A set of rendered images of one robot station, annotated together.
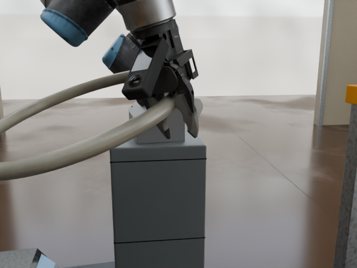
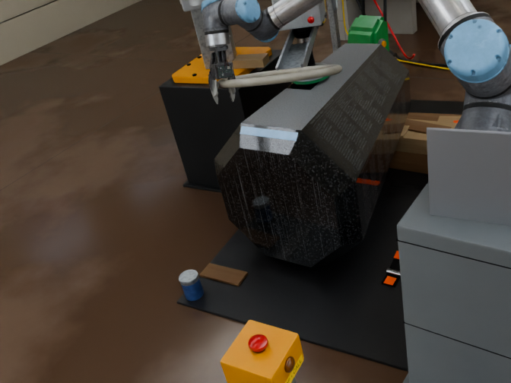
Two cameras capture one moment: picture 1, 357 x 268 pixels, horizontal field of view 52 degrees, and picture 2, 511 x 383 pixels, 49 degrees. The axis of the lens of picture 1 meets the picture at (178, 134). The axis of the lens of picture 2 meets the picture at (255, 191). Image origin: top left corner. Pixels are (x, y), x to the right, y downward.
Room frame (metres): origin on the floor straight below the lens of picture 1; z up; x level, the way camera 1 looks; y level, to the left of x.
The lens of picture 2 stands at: (2.25, -1.27, 1.92)
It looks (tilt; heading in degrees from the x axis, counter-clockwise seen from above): 32 degrees down; 140
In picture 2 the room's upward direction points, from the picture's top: 14 degrees counter-clockwise
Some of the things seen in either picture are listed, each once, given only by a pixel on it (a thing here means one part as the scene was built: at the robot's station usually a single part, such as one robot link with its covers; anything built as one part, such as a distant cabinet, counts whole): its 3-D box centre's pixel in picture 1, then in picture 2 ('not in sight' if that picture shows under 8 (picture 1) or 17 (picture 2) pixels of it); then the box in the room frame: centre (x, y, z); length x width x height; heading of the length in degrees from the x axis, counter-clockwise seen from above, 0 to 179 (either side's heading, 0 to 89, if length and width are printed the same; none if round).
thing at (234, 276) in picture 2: not in sight; (223, 273); (0.31, 0.00, 0.02); 0.25 x 0.10 x 0.01; 13
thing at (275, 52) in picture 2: not in sight; (236, 119); (-0.37, 0.90, 0.37); 0.66 x 0.66 x 0.74; 13
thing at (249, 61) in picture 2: not in sight; (250, 61); (-0.11, 0.90, 0.81); 0.20 x 0.10 x 0.05; 21
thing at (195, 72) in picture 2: not in sight; (222, 64); (-0.37, 0.90, 0.76); 0.49 x 0.49 x 0.05; 13
